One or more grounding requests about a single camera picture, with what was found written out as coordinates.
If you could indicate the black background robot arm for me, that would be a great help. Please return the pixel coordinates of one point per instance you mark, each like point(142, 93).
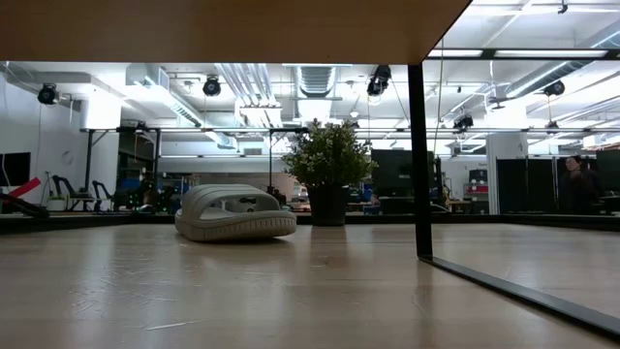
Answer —
point(101, 186)
point(60, 181)

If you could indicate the person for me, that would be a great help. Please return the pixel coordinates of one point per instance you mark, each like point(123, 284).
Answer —
point(579, 186)

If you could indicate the black background rig frame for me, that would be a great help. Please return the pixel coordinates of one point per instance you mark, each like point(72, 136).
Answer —
point(89, 165)

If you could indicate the black room divider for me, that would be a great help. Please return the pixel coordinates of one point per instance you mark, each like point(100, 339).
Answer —
point(523, 184)

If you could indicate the black cabinet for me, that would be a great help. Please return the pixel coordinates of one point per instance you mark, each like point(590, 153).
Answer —
point(392, 169)

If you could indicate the black wall monitor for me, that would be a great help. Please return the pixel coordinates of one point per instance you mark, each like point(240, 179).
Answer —
point(14, 169)

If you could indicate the black angled bar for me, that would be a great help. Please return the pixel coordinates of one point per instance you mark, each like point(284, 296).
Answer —
point(26, 207)

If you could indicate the black overhead light beam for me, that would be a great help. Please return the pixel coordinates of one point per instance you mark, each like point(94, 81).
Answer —
point(489, 53)

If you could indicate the silver air duct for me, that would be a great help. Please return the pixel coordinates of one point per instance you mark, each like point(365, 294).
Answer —
point(316, 81)

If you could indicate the red bar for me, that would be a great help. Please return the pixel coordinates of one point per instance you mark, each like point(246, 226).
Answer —
point(29, 185)

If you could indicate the green potted plant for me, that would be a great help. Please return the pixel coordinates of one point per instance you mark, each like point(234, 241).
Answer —
point(329, 160)

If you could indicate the grey slide sandal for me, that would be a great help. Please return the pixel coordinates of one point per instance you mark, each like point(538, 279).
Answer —
point(232, 228)

